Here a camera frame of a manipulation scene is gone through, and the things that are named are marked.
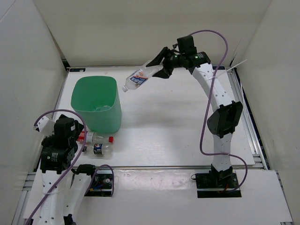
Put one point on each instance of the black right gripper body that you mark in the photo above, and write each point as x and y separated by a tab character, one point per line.
173	62

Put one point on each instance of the clear Pepsi bottle black cap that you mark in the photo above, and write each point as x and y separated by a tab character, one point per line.
99	150

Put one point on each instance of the green plastic bin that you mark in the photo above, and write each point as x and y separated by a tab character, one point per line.
93	91

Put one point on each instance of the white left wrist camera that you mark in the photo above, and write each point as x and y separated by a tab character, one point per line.
45	126

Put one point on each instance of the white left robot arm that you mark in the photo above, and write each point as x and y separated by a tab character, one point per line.
63	190

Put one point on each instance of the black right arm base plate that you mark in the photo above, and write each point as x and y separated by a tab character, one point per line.
208	188

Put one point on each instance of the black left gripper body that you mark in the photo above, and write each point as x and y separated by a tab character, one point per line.
74	144

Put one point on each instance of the clear bottle red label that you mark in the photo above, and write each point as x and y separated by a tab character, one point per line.
93	137

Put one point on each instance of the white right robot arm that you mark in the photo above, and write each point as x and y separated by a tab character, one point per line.
226	112

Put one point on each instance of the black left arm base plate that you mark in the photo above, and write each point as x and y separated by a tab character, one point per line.
102	184

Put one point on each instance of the clear bottle blue cap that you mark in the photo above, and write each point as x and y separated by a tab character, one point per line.
101	108

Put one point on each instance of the clear bottle blue white label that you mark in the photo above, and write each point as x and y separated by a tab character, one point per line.
140	76

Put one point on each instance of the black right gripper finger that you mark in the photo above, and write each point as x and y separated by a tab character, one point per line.
159	58
162	72

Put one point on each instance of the aluminium table frame rail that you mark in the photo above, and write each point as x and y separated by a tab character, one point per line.
253	137

